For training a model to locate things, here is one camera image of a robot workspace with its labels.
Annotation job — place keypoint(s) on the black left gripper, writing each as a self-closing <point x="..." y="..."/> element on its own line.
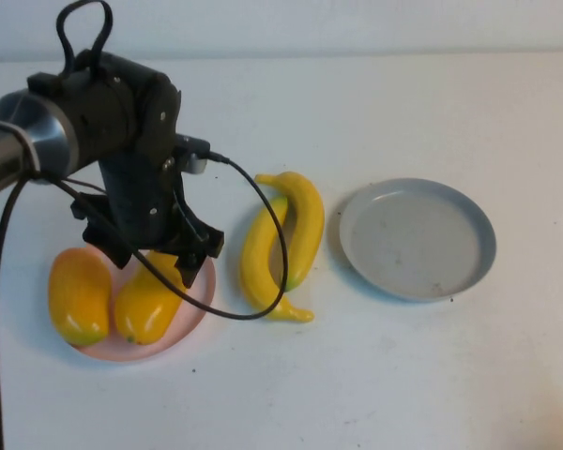
<point x="136" y="211"/>

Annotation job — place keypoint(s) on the orange-tinted yellow mango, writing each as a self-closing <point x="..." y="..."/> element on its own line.
<point x="80" y="295"/>

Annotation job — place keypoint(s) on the yellow banana with curled stem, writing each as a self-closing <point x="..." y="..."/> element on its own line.
<point x="255" y="262"/>

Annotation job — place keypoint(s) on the yellow banana with green tip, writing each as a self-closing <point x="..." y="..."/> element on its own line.
<point x="307" y="220"/>

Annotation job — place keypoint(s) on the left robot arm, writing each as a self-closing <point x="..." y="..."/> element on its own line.
<point x="98" y="108"/>

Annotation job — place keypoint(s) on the pink round plate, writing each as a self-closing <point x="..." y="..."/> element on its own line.
<point x="194" y="300"/>

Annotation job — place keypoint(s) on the grey-blue round plate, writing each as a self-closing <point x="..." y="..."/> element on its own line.
<point x="417" y="244"/>

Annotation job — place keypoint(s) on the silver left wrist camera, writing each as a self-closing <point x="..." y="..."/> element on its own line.
<point x="194" y="164"/>

